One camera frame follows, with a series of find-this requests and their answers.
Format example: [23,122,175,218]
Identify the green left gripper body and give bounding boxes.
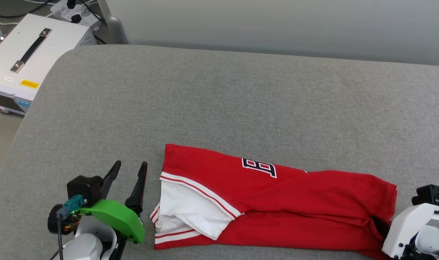
[79,199,146,243]

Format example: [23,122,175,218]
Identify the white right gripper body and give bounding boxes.
[382,203,439,259]

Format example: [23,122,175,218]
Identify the red and white jersey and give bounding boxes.
[150,143,398,260]

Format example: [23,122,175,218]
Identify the white power strip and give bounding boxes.
[50,0,101,27]

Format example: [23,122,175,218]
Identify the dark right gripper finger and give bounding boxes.
[372,216,390,241]

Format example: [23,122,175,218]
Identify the black power cable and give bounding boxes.
[0,0,54,18]

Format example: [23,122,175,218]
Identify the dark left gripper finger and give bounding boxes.
[98,160,122,200]
[125,161,148,217]

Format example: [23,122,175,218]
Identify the white equipment box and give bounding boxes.
[0,14,98,117]

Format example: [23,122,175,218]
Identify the teal connector left gripper cable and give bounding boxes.
[56,194,83,260]

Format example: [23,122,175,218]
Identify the black strap box handle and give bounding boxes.
[10,28,53,74]

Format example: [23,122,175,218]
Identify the grey partition post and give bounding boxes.
[97,0,129,45]

